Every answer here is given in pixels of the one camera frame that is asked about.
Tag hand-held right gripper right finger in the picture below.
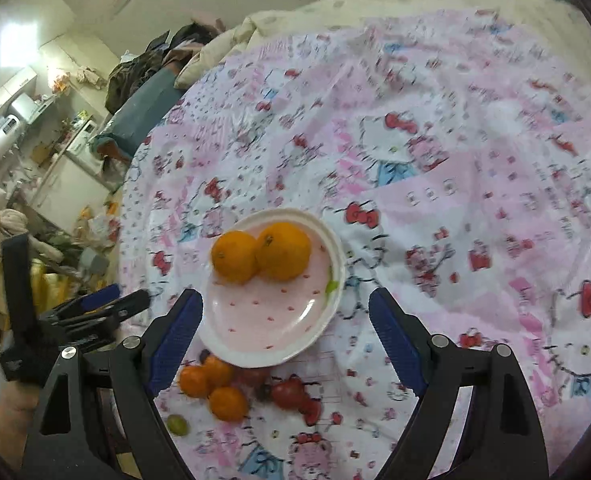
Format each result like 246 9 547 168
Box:
368 288 549 480

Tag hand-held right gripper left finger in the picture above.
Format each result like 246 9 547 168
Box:
22 288 204 480

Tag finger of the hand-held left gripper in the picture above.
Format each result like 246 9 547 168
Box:
39 283 122 322
50 289 152 341

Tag small tangerine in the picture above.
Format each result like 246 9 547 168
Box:
208 386 249 423
202 355 236 388
179 364 211 400

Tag pink and white plate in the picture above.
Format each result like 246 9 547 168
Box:
196 207 347 368

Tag red tomato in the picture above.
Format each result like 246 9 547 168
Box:
270 377 306 411

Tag grey box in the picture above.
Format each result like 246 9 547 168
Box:
78 250 107 281

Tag yellow cloth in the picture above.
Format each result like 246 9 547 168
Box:
32 260 68 308

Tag red and white plastic bag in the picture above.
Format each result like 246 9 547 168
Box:
88 212 121 248

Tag beige cloth bundle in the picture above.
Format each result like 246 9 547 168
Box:
0 207 28 233

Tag large orange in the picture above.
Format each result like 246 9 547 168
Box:
211 230 260 285
254 221 312 282

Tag white kitchen cabinet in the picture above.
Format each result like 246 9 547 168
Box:
35 152 111 216

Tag white washing machine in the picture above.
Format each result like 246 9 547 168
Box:
68 120 101 171

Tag blue mattress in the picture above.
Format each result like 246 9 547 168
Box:
92 67 186 161

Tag range hood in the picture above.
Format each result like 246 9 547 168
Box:
10 92 38 123

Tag pink cartoon printed tablecloth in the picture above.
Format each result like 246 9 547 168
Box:
116 10 591 480

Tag beige hanging cloth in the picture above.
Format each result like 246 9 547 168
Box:
75 67 107 90

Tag pile of dark clothes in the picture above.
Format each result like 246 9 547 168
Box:
106 22 221 113

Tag pink garment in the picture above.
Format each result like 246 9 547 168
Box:
190 10 226 31

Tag white wall cabinets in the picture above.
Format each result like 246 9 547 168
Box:
0 67 38 118

